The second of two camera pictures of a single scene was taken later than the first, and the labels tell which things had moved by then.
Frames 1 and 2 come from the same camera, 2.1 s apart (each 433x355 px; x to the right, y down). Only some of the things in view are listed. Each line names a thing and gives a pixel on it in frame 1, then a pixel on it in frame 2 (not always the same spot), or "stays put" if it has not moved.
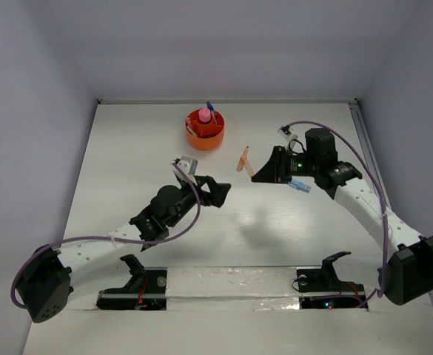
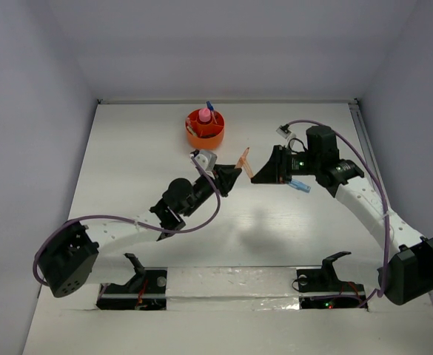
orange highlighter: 244,162 stays put
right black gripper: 274,171 stays put
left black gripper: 217,191 → 223,179
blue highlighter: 300,186 stays put
